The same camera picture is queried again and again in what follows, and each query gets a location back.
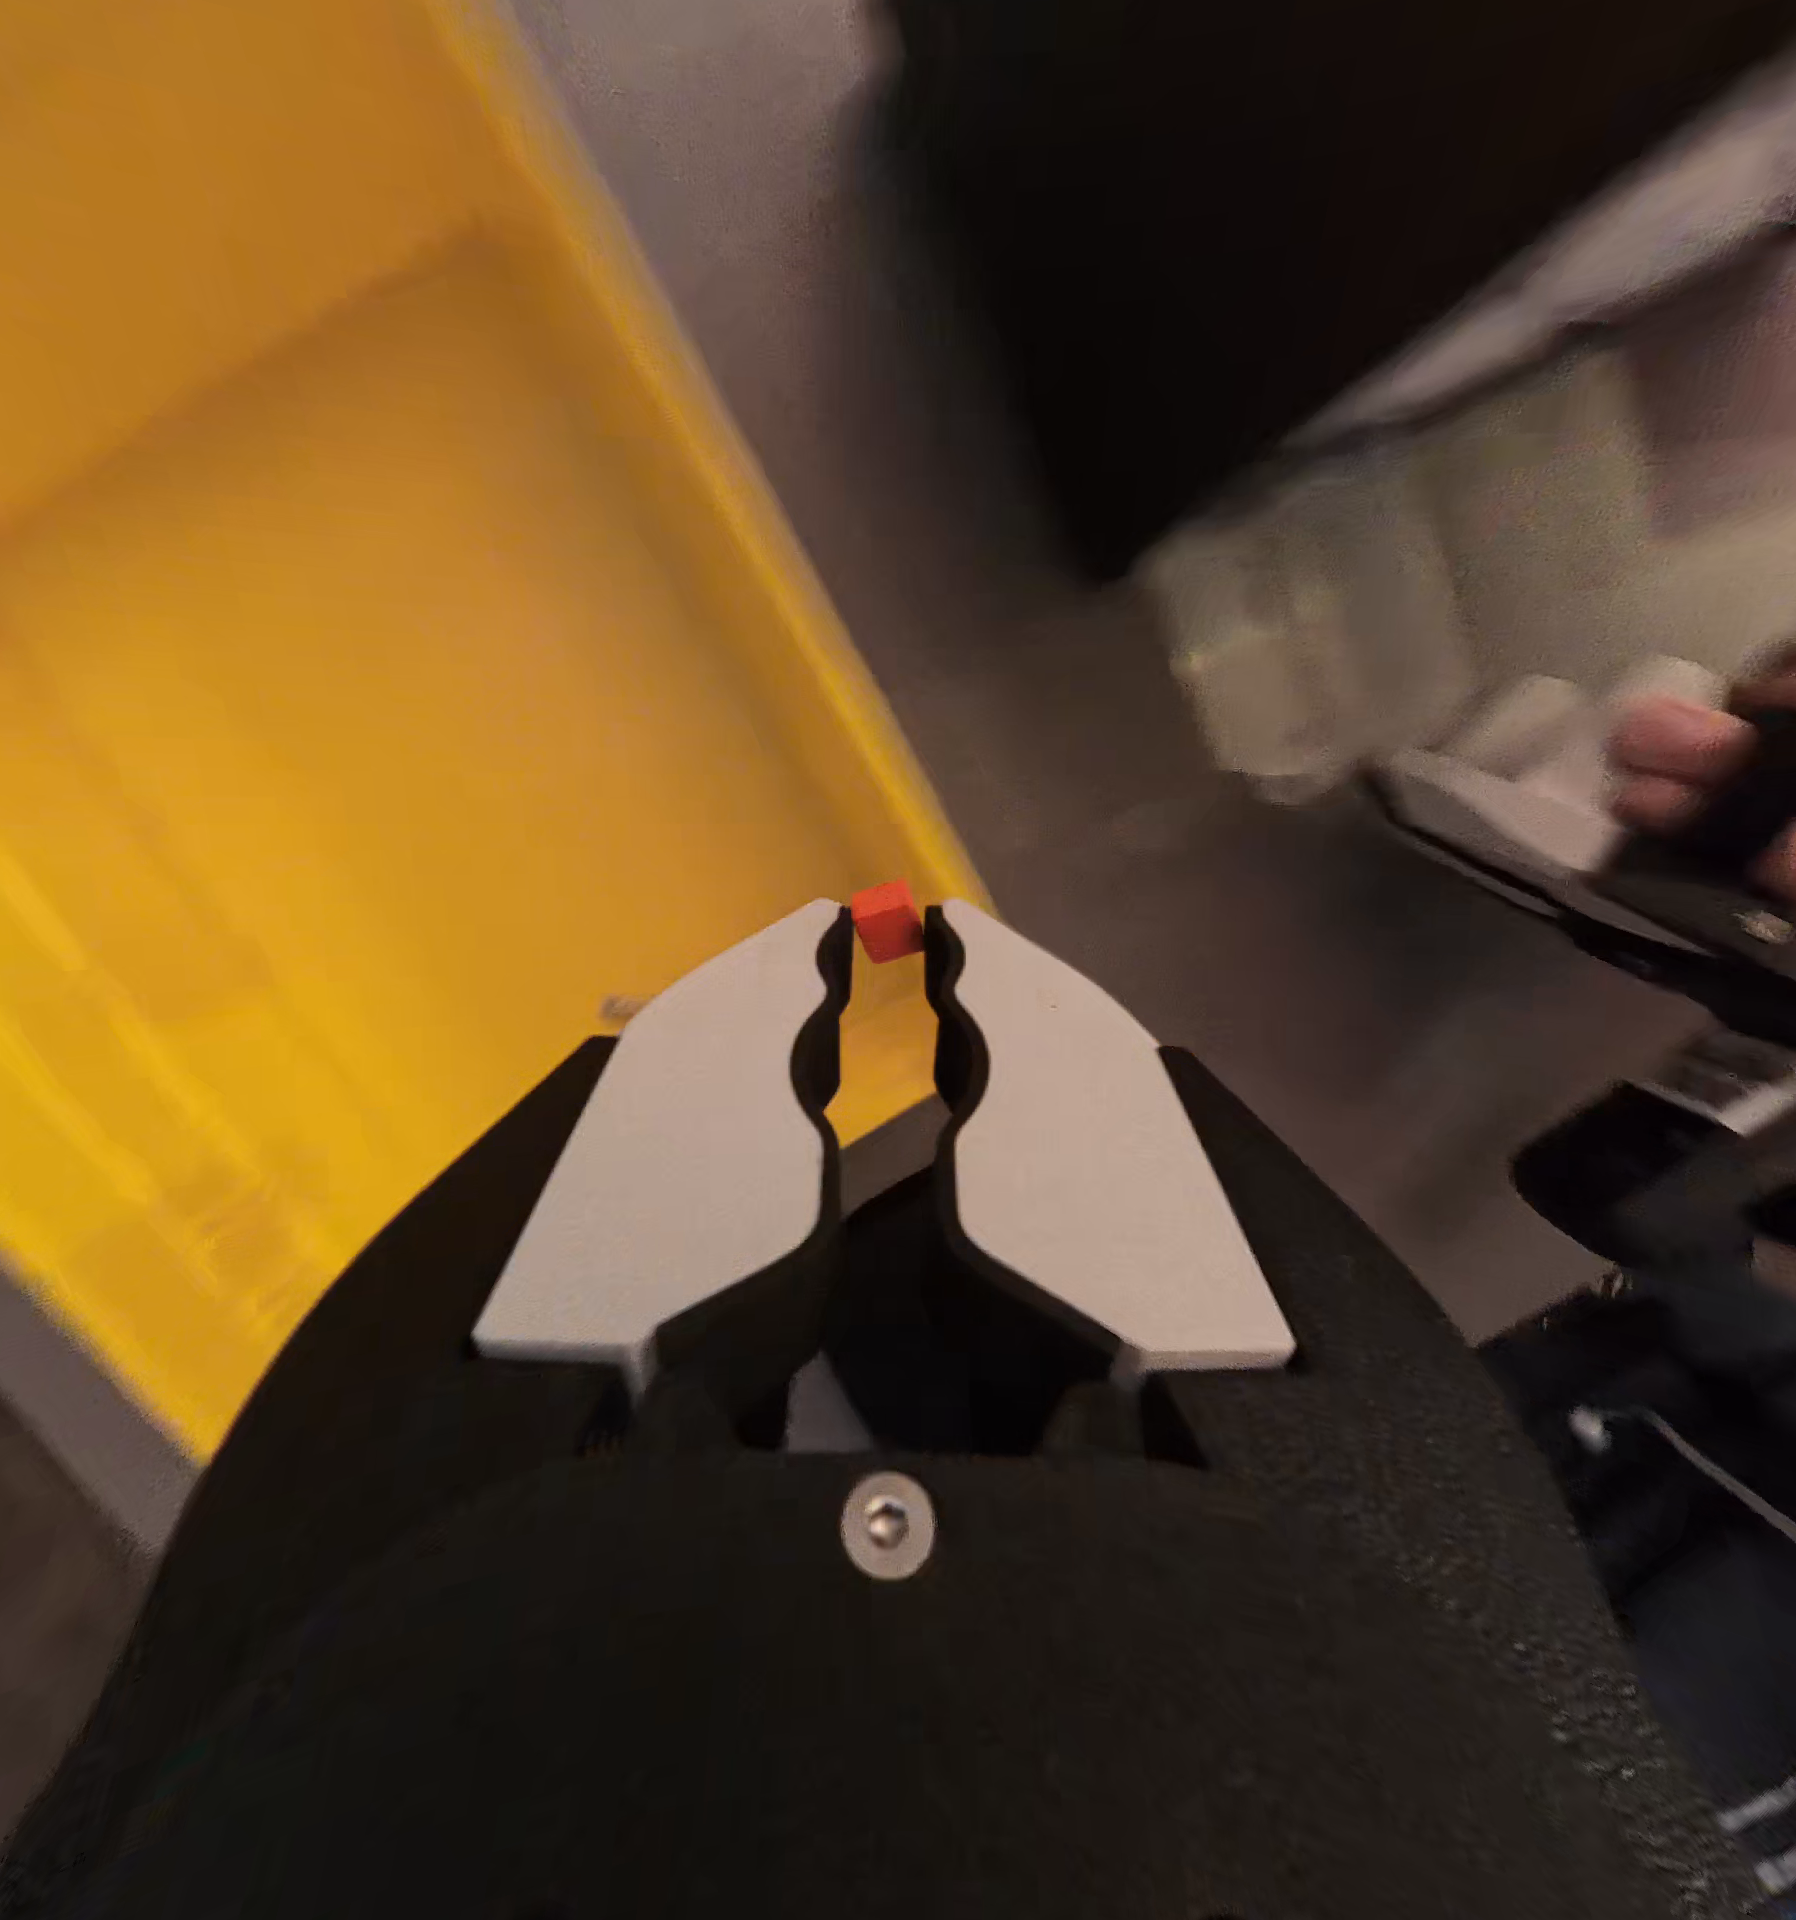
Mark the black drawer cabinet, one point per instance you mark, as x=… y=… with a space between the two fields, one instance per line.
x=1289 y=211

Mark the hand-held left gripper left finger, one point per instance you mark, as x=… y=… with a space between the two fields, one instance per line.
x=659 y=1201

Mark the yellow plastic bin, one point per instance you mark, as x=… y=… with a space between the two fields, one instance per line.
x=300 y=750

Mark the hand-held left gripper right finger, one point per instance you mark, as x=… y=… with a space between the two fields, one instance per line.
x=1114 y=1201

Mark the red cube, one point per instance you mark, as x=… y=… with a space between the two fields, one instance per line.
x=886 y=921

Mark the person's right hand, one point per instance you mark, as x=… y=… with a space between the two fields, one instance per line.
x=1737 y=797

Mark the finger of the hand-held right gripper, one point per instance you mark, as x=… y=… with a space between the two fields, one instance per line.
x=1528 y=797

